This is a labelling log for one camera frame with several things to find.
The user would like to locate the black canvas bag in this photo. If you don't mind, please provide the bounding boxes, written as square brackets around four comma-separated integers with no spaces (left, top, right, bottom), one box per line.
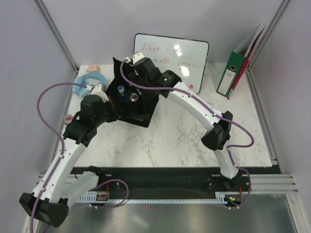
[106,58,159,128]

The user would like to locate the red silver beverage can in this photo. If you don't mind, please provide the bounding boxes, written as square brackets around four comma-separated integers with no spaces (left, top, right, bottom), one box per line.
[129,93,139,102]

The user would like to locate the blue label water bottle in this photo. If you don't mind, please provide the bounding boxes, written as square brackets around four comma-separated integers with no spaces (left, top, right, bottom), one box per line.
[117,85,129,102]

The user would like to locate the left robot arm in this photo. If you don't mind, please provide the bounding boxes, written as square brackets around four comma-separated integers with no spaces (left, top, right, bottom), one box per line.
[19,92,119,228]

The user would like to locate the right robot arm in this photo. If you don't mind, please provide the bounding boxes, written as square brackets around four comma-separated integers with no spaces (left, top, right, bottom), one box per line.
[130,55,239,180]

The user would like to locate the whiteboard with red writing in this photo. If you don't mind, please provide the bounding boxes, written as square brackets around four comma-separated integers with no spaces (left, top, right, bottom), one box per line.
[134,33,209,94]

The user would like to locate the light blue headphones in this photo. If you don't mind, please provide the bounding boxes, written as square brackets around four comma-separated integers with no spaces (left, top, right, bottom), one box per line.
[72,72,107,98]

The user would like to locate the small pink box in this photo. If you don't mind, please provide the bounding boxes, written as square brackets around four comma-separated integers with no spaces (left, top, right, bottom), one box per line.
[86,64,100,73]

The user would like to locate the green lever arch binder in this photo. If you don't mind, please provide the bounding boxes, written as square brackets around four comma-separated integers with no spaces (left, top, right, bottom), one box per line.
[216,23,262,97]

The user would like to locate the red binder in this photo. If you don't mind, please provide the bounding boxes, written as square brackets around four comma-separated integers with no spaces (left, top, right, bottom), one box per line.
[227,25,267,98]

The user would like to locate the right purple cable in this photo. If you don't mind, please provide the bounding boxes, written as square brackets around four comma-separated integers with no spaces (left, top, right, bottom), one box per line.
[120,57,255,209]

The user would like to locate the purple cable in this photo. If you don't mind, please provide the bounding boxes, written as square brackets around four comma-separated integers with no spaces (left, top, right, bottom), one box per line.
[120,57,255,209]
[29,83,89,233]

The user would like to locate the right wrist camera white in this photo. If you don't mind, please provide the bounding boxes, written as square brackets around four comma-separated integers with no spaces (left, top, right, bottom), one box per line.
[125,52,146,66]

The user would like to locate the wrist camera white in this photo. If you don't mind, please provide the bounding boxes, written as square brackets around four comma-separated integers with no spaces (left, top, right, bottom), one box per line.
[125,52,146,66]
[86,83,109,103]

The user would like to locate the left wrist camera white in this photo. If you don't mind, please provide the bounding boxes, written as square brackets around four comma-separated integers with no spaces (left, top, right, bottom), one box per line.
[86,83,109,103]

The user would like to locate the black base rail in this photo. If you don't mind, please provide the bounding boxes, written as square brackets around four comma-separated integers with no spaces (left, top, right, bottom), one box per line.
[70,166,251,197]

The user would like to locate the white slotted cable duct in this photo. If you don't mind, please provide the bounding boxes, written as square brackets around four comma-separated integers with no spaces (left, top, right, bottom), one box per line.
[76,192,241,204]

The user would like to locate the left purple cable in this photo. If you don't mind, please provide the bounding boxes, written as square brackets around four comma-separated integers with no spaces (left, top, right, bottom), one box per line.
[29,83,89,233]

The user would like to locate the left aluminium frame post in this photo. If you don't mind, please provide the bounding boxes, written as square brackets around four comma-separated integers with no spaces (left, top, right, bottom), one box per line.
[34,0,79,74]

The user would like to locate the aluminium frame post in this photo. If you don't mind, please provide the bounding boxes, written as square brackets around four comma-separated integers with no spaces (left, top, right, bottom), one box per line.
[34,0,79,74]
[247,0,291,71]

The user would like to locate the right aluminium frame post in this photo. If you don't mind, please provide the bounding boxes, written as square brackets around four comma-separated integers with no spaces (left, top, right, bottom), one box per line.
[247,0,291,71]

